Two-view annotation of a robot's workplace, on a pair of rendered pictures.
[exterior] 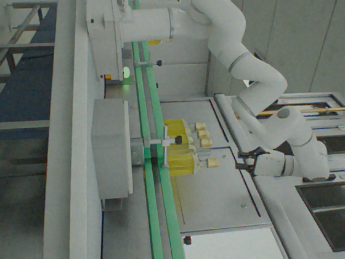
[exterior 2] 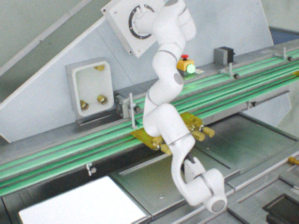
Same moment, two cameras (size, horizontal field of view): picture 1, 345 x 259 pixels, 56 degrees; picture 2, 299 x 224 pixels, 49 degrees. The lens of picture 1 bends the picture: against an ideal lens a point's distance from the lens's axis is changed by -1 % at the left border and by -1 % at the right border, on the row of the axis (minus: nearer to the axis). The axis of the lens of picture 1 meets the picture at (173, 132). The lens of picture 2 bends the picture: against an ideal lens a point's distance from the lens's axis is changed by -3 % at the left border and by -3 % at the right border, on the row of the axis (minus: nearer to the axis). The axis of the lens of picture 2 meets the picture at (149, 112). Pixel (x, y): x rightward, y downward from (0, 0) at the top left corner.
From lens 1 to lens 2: 1.31 m
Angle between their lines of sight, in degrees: 58
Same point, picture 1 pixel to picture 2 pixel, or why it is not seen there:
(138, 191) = (98, 125)
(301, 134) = (162, 130)
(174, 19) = not seen: hidden behind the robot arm
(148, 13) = (150, 15)
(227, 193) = (168, 184)
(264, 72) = (155, 65)
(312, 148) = (175, 156)
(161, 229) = (77, 143)
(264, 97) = (156, 87)
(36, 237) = not seen: hidden behind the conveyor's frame
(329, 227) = not seen: outside the picture
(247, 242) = (122, 207)
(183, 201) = (141, 167)
